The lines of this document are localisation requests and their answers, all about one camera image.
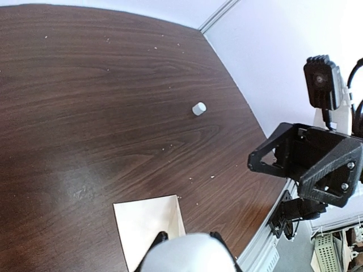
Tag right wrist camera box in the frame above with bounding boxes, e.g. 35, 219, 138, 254
302, 54, 354, 134

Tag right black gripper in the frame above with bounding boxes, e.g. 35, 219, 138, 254
247, 122, 362, 207

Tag beige envelope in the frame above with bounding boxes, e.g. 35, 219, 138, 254
113, 195, 185, 271

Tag right aluminium frame post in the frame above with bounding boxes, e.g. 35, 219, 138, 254
198, 0, 240, 34

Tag right black braided cable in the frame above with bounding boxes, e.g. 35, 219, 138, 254
347, 58, 363, 134

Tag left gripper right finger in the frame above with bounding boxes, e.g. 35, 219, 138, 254
209, 232, 243, 272

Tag white glue stick cap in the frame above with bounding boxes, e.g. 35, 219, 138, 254
192, 101, 207, 116

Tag green white glue stick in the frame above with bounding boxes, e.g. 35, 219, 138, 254
141, 233, 235, 271

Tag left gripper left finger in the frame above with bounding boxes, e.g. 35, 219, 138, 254
138, 231, 168, 272

